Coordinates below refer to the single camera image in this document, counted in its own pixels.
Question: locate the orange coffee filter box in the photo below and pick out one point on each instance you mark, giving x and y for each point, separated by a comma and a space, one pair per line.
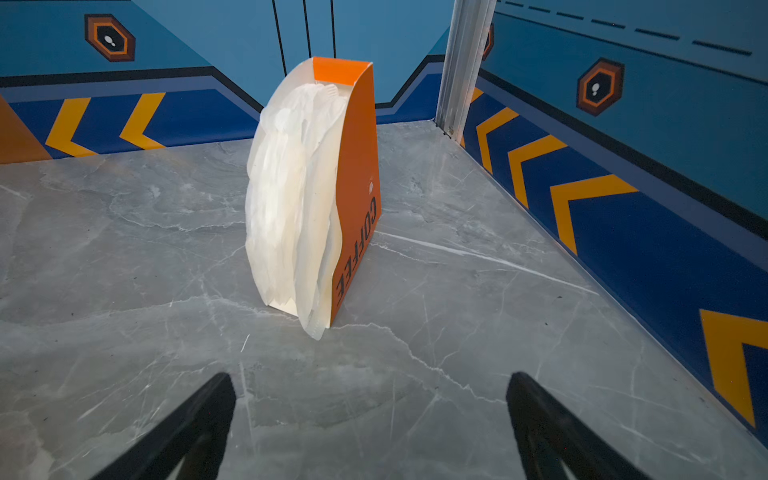
358, 195

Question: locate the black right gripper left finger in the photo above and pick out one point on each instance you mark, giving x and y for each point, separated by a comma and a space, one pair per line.
189, 443

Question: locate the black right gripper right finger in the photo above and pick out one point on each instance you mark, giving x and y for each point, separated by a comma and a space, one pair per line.
553, 443

